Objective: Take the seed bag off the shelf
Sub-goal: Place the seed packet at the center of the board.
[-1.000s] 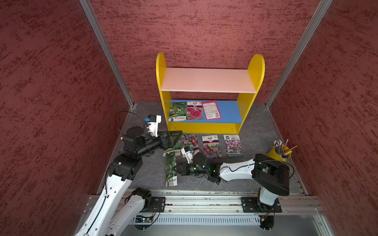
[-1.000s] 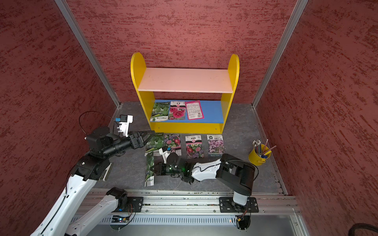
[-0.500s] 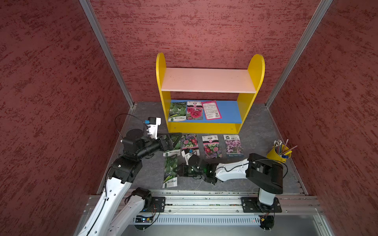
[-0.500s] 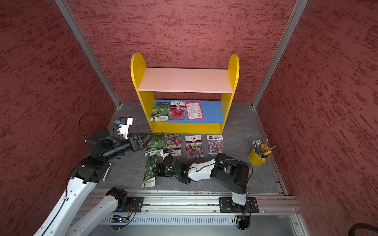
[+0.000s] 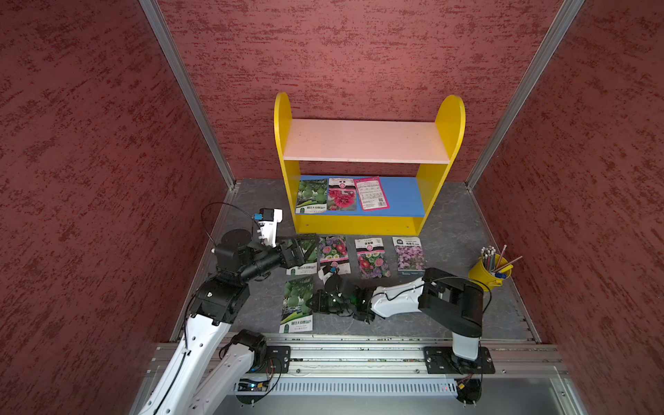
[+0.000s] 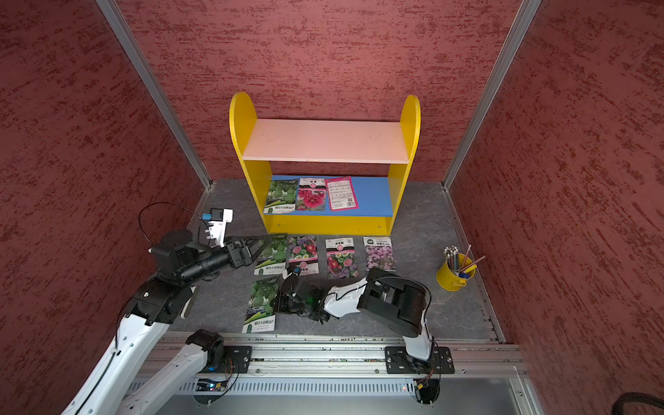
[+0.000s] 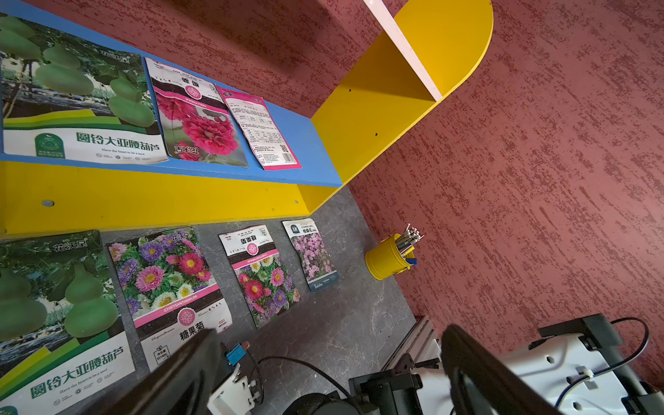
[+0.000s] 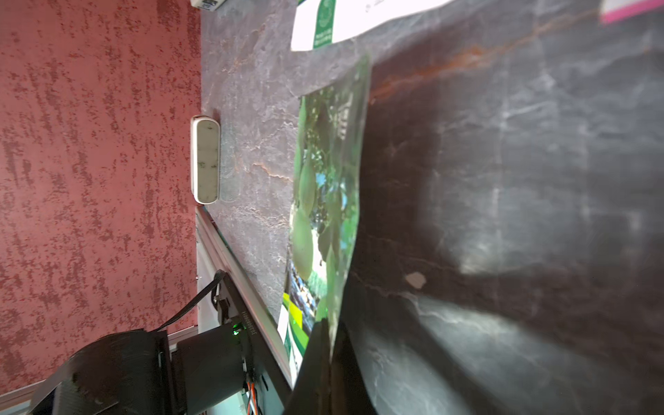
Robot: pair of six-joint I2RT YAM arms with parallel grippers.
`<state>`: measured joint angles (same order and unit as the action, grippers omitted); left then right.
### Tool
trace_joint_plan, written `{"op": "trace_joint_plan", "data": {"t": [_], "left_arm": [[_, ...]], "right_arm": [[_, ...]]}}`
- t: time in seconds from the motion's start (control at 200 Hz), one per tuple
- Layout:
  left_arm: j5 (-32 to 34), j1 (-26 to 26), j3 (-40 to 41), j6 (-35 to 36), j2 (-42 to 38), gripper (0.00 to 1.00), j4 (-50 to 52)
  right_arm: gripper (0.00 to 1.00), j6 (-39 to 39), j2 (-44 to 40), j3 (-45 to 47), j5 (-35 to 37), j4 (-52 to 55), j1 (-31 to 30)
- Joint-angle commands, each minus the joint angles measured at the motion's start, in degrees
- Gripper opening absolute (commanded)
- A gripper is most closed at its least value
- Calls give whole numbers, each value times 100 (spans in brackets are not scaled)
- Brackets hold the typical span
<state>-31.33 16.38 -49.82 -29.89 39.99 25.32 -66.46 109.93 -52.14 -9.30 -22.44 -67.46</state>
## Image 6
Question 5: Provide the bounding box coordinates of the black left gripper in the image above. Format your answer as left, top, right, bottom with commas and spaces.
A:
180, 233, 273, 284

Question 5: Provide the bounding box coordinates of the green gourd seed bag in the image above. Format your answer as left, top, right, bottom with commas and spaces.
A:
253, 233, 288, 276

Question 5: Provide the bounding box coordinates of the aster seed bag top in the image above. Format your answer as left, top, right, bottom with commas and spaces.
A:
287, 235, 320, 276

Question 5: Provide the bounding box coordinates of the pink flower seed bag top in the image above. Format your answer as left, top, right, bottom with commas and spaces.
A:
325, 237, 359, 279

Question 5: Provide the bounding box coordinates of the pink flower seed bag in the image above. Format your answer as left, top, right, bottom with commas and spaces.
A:
325, 237, 359, 279
296, 177, 327, 212

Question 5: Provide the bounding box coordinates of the purple flower seed bag top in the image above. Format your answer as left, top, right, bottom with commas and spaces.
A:
363, 237, 396, 273

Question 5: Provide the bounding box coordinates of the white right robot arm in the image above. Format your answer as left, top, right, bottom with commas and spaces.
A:
270, 267, 440, 376

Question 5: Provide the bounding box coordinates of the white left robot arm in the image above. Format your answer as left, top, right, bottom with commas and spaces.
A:
64, 230, 271, 414

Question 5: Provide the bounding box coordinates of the pink flower seed bag lower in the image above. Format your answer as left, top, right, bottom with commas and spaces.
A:
296, 177, 327, 212

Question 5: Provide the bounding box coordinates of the pink back-side seed bag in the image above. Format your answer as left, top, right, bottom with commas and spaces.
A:
325, 176, 359, 212

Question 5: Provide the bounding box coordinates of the yellow shelf unit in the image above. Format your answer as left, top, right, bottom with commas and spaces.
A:
229, 92, 422, 236

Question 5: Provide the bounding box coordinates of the yellow pen cup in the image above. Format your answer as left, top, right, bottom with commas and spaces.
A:
437, 246, 486, 292

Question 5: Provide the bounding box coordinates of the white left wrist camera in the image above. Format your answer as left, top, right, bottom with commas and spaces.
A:
202, 207, 233, 247

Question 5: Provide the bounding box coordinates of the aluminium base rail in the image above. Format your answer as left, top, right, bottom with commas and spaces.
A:
85, 331, 546, 415

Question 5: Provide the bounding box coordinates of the aluminium corner post left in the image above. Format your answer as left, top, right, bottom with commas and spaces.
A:
96, 0, 214, 191

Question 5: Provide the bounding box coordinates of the aluminium corner post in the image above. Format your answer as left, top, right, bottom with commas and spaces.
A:
443, 0, 541, 193
96, 0, 214, 191

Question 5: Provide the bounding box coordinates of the aluminium corner post right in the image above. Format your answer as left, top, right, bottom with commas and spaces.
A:
443, 0, 541, 193

